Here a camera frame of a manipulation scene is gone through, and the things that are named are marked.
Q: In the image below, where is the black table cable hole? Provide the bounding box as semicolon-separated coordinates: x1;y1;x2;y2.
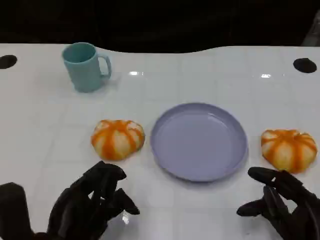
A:
0;54;18;69
292;57;318;74

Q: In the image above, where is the orange and white bread roll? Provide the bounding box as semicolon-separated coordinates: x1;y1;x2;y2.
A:
260;128;318;174
90;119;146;161

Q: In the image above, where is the pale green mug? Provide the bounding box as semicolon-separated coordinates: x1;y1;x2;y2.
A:
61;42;112;93

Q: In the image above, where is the lilac plate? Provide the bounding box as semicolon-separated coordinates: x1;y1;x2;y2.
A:
150;102;249;183

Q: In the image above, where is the grey object behind table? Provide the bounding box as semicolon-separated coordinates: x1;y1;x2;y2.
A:
301;9;320;47

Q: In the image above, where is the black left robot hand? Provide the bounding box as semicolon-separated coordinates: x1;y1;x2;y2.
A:
46;160;141;240

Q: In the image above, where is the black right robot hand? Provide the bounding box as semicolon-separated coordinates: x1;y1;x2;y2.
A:
236;166;320;240

